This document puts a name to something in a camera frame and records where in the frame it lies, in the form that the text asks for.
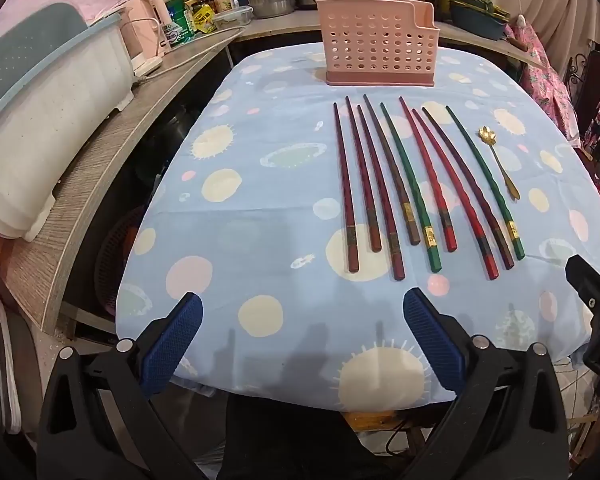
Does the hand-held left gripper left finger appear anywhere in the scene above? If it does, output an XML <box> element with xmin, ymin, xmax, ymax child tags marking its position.
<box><xmin>37</xmin><ymin>292</ymin><xmax>212</xmax><ymax>480</ymax></box>

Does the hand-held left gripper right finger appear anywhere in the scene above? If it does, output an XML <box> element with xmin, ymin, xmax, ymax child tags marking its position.
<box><xmin>402</xmin><ymin>287</ymin><xmax>572</xmax><ymax>480</ymax></box>

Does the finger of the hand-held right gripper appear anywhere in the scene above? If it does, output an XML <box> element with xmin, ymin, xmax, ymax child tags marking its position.
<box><xmin>565</xmin><ymin>254</ymin><xmax>600</xmax><ymax>323</ymax></box>

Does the small gold spoon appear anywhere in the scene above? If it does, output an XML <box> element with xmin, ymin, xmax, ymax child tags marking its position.
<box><xmin>477</xmin><ymin>126</ymin><xmax>522</xmax><ymax>200</ymax></box>

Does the green chopstick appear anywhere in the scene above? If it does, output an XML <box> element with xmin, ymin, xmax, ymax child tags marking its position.
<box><xmin>445</xmin><ymin>105</ymin><xmax>526</xmax><ymax>261</ymax></box>
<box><xmin>379</xmin><ymin>102</ymin><xmax>443</xmax><ymax>274</ymax></box>

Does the bright red chopstick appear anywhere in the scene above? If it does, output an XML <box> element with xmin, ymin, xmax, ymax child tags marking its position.
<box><xmin>398</xmin><ymin>96</ymin><xmax>458</xmax><ymax>253</ymax></box>
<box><xmin>411</xmin><ymin>107</ymin><xmax>500</xmax><ymax>281</ymax></box>

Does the dark purple chopstick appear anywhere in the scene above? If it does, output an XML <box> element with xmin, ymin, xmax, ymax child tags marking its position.
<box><xmin>422</xmin><ymin>107</ymin><xmax>515</xmax><ymax>270</ymax></box>

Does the dark red chopstick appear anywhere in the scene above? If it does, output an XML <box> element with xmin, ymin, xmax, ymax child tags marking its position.
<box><xmin>332</xmin><ymin>102</ymin><xmax>360</xmax><ymax>274</ymax></box>
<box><xmin>356</xmin><ymin>104</ymin><xmax>406</xmax><ymax>281</ymax></box>
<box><xmin>344</xmin><ymin>96</ymin><xmax>383</xmax><ymax>254</ymax></box>

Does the brown chopstick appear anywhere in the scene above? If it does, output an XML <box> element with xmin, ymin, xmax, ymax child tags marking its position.
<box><xmin>362</xmin><ymin>93</ymin><xmax>422</xmax><ymax>247</ymax></box>

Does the pink perforated utensil basket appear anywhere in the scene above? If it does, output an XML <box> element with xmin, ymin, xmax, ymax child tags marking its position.
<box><xmin>316</xmin><ymin>0</ymin><xmax>437</xmax><ymax>87</ymax></box>

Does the blue spotted tablecloth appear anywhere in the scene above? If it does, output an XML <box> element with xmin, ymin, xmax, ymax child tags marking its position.
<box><xmin>115</xmin><ymin>42</ymin><xmax>600</xmax><ymax>413</ymax></box>

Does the wooden side counter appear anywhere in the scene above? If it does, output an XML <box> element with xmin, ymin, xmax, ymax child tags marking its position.
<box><xmin>4</xmin><ymin>24</ymin><xmax>246</xmax><ymax>337</ymax></box>

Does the dark metal chair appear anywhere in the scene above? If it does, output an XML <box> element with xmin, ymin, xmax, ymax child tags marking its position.
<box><xmin>564</xmin><ymin>44</ymin><xmax>600</xmax><ymax>147</ymax></box>

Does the pink floral cloth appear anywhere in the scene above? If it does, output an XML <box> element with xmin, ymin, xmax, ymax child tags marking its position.
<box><xmin>505</xmin><ymin>24</ymin><xmax>589</xmax><ymax>142</ymax></box>

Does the white plastic tub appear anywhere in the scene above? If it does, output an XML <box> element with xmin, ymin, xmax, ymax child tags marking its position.
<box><xmin>0</xmin><ymin>12</ymin><xmax>137</xmax><ymax>242</ymax></box>

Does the beige curtain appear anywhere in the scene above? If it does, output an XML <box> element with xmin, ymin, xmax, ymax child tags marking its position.
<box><xmin>487</xmin><ymin>0</ymin><xmax>600</xmax><ymax>77</ymax></box>

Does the blue basin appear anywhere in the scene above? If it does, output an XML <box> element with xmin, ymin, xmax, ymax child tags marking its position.
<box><xmin>447</xmin><ymin>0</ymin><xmax>512</xmax><ymax>42</ymax></box>

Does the grey-blue plastic lid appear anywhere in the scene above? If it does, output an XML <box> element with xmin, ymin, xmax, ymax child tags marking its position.
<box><xmin>0</xmin><ymin>2</ymin><xmax>89</xmax><ymax>128</ymax></box>

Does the yellow snack packet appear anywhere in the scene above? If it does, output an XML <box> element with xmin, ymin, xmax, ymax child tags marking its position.
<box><xmin>192</xmin><ymin>2</ymin><xmax>217</xmax><ymax>34</ymax></box>

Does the pink electric kettle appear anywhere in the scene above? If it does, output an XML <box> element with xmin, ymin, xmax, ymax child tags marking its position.
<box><xmin>139</xmin><ymin>0</ymin><xmax>175</xmax><ymax>55</ymax></box>

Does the clear plastic food container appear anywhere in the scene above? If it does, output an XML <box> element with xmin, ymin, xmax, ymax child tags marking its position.
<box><xmin>212</xmin><ymin>6</ymin><xmax>255</xmax><ymax>30</ymax></box>

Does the wooden back counter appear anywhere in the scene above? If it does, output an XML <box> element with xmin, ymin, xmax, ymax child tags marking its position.
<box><xmin>234</xmin><ymin>7</ymin><xmax>546</xmax><ymax>70</ymax></box>

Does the small steel pot with lid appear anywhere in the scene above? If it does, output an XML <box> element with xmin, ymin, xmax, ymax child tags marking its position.
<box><xmin>246</xmin><ymin>0</ymin><xmax>297</xmax><ymax>20</ymax></box>

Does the white power cord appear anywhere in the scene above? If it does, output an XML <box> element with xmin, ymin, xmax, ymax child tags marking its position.
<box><xmin>131</xmin><ymin>27</ymin><xmax>243</xmax><ymax>87</ymax></box>

